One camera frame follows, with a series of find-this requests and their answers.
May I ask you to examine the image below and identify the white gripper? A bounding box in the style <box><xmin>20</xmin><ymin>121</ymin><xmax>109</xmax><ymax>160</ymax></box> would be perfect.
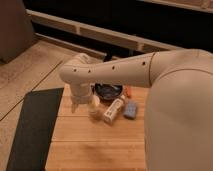
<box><xmin>70</xmin><ymin>84</ymin><xmax>100</xmax><ymax>113</ymax></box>

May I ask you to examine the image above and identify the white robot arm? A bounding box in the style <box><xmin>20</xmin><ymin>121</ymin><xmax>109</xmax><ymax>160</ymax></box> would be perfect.
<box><xmin>60</xmin><ymin>49</ymin><xmax>213</xmax><ymax>171</ymax></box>

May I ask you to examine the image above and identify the dark ceramic bowl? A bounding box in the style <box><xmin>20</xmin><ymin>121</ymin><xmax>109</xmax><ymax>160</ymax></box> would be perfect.
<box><xmin>94</xmin><ymin>84</ymin><xmax>123</xmax><ymax>101</ymax></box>

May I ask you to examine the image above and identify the white paper cup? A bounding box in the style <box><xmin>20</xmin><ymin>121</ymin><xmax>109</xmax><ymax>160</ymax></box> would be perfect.
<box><xmin>88</xmin><ymin>103</ymin><xmax>102</xmax><ymax>120</ymax></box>

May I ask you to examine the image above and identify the wooden table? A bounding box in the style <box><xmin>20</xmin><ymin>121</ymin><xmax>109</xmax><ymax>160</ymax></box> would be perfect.
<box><xmin>45</xmin><ymin>87</ymin><xmax>148</xmax><ymax>171</ymax></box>

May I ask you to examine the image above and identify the orange small object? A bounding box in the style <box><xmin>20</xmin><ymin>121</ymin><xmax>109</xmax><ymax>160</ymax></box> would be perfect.
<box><xmin>125</xmin><ymin>86</ymin><xmax>131</xmax><ymax>98</ymax></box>

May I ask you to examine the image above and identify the blue sponge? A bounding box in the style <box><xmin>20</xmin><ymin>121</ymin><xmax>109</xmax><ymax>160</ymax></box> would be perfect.
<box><xmin>123</xmin><ymin>101</ymin><xmax>137</xmax><ymax>119</ymax></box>

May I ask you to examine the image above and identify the black floor mat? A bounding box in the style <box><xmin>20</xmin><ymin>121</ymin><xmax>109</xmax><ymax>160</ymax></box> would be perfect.
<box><xmin>6</xmin><ymin>88</ymin><xmax>63</xmax><ymax>171</ymax></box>

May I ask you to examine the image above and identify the grey cabinet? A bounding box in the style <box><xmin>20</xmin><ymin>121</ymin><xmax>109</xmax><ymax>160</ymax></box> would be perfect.
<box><xmin>0</xmin><ymin>0</ymin><xmax>36</xmax><ymax>63</ymax></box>

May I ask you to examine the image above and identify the white window rail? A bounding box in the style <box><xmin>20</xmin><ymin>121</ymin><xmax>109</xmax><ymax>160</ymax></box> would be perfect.
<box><xmin>27</xmin><ymin>9</ymin><xmax>178</xmax><ymax>53</ymax></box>

